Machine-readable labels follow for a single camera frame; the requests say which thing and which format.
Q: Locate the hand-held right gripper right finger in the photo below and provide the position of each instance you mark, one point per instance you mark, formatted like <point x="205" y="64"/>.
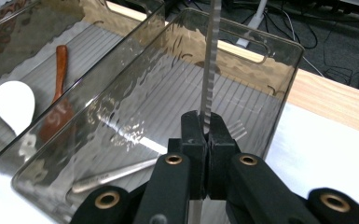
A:
<point x="245" y="186"/>

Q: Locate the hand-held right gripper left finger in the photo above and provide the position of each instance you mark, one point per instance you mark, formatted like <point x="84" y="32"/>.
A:
<point x="174" y="186"/>

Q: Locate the metal fork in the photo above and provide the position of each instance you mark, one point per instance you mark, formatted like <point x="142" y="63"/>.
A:
<point x="112" y="177"/>
<point x="211" y="46"/>

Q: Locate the translucent brown plastic bin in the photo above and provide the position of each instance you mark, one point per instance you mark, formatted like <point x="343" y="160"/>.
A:
<point x="84" y="53"/>
<point x="155" y="93"/>
<point x="9" y="12"/>

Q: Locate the brown wooden spoon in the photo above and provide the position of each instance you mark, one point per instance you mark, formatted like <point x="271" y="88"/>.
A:
<point x="61" y="68"/>

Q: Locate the white plastic spoon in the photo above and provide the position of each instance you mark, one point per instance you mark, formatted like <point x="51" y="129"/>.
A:
<point x="14" y="104"/>

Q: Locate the white table sheet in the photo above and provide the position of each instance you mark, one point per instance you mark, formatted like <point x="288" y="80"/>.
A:
<point x="307" y="155"/>

